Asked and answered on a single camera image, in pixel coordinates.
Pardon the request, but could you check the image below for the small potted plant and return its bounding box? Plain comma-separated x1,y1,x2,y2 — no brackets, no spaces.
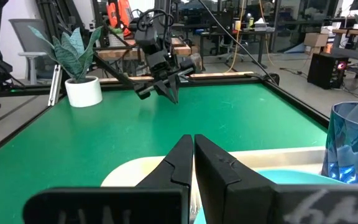
108,27,127,47

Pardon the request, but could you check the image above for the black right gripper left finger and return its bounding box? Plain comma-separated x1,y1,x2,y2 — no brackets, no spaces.
22,134,195,224

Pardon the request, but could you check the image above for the wooden workbench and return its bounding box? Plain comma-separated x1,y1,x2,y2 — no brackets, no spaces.
97,36,192,62

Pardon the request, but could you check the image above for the green leafy plant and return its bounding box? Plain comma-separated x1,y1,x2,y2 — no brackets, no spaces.
27,26,103,83

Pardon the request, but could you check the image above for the yellow hanging cable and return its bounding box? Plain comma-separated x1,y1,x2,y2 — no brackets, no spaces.
225,0,247,74

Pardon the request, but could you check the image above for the cardboard box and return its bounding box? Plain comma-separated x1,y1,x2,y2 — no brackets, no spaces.
303,32,329,48

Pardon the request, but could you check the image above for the white aluminium extrusion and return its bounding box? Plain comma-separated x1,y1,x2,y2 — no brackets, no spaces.
47,64,63,107

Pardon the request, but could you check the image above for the black office desk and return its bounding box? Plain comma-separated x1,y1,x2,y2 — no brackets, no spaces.
199,26,276,68

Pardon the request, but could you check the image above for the blue faceted cup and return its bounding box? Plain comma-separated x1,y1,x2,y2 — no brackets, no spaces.
321,101,358,185

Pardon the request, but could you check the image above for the orange fabric item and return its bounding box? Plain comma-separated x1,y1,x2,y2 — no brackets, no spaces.
106,0,132,37

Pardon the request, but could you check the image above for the black metal table frame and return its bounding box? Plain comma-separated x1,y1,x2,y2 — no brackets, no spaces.
0,51,331,164

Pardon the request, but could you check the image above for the white plant pot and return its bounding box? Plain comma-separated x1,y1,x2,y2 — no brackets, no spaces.
64,75,103,108

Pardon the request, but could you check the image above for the black computer tower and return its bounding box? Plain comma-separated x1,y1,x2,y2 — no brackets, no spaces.
306,52,350,90

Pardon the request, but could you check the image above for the teal round plate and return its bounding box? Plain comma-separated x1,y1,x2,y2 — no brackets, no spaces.
193,169,345,224

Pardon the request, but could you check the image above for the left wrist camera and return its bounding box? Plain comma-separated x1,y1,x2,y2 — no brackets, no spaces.
134,22,158,48

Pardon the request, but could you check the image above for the green table mat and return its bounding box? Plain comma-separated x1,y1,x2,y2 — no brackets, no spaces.
0,82,329,224

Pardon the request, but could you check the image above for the grey office chair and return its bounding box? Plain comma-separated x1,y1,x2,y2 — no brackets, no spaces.
9,17,60,85

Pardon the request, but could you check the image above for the beige plastic tray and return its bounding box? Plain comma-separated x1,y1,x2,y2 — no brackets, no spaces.
100,146,328,188

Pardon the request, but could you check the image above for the tissue box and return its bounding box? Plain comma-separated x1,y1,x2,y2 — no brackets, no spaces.
253,17,269,32

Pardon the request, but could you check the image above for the long black cable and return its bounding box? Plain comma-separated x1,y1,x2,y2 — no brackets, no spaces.
196,0,281,86

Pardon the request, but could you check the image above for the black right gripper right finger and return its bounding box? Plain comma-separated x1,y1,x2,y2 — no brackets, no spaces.
194,134,358,224

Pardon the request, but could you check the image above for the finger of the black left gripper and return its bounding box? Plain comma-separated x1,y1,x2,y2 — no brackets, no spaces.
154,78,178,104
167,74,180,104

